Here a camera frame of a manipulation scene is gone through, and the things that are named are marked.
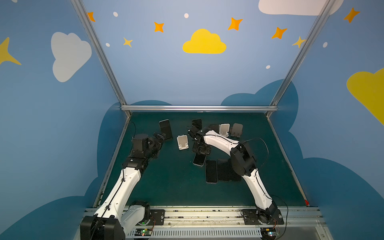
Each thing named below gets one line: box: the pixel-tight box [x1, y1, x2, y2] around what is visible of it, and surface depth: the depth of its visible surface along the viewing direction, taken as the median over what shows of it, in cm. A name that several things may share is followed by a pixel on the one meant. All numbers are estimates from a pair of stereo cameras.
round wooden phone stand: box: [230, 123, 243, 138], surface depth 109 cm
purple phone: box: [205, 160, 218, 184], surface depth 93 cm
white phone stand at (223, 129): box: [218, 123, 230, 138], surface depth 106 cm
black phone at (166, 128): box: [159, 119, 173, 140], surface depth 101 cm
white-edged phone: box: [192, 152, 207, 167], surface depth 97 cm
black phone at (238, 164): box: [230, 153, 246, 176], surface depth 59 cm
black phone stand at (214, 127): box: [208, 124, 219, 134], surface depth 106 cm
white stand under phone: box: [176, 134, 189, 150], surface depth 100 cm
